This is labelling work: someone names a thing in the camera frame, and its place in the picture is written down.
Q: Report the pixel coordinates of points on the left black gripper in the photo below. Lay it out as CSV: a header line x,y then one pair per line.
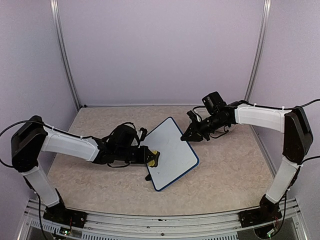
x,y
143,159

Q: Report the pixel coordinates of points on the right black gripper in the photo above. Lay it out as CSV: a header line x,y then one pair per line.
x,y
193,129

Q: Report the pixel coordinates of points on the yellow whiteboard eraser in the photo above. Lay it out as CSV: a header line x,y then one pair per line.
x,y
153,163

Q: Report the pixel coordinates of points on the blue-framed whiteboard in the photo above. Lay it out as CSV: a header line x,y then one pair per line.
x,y
176,158

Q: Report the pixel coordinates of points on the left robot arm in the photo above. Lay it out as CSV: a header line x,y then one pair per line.
x,y
34,137

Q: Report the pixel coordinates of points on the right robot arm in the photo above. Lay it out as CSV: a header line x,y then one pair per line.
x,y
297,140

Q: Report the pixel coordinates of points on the blue striped plate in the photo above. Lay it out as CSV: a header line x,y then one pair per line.
x,y
229,128

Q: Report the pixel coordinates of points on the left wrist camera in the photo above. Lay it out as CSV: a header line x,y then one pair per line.
x,y
126,135

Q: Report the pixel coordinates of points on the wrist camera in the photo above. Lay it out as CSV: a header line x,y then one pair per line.
x,y
126,135
212,104

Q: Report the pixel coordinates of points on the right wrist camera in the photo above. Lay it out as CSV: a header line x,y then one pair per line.
x,y
212,104

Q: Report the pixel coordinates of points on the back aluminium table rail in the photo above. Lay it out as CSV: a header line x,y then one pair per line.
x,y
138,105

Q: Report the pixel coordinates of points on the right side table rail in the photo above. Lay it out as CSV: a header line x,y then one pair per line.
x,y
264,152

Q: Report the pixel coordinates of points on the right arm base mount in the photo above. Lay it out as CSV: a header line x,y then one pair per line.
x,y
257,216

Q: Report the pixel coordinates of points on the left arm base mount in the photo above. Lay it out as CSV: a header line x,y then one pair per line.
x,y
65,216

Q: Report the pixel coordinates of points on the right aluminium frame post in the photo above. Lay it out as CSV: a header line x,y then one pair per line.
x,y
259,48

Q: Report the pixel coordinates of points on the aluminium frame post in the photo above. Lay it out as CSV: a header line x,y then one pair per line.
x,y
259,48
54,5

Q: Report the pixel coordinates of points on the left aluminium frame post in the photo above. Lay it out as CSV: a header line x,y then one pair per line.
x,y
54,5

